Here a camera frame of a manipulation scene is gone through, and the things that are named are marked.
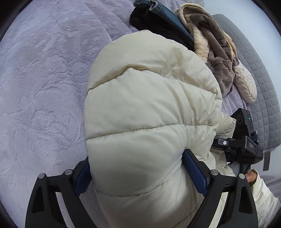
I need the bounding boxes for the black folded garment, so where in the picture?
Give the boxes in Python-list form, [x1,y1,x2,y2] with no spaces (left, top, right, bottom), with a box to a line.
[130,8,194,51]

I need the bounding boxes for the lavender embossed bed blanket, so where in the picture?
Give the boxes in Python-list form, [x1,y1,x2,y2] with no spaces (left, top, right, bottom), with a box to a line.
[0,0,246,228]

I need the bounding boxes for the grey quilted headboard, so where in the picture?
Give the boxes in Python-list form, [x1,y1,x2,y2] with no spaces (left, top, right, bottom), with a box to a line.
[213,14,280,152]

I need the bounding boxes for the black camera box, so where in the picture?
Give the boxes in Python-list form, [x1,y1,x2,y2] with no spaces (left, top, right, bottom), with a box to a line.
[231,108,259,142]

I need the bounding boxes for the person's right hand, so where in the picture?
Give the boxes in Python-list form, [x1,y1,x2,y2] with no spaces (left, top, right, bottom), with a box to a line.
[245,169,258,186]

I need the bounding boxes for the cream quilted pillow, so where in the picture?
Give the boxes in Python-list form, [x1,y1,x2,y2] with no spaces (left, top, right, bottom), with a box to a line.
[233,61,257,104]

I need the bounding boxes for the cream quilted down jacket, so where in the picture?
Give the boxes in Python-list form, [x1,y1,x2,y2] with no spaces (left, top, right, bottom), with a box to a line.
[84,30,235,227]

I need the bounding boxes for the dark folded jeans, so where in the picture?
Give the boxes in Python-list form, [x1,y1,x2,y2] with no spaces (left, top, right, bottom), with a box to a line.
[133,0,194,44]

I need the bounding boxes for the brown striped fleece garment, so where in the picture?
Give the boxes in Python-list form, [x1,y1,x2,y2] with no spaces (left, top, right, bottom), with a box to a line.
[175,3,239,97]

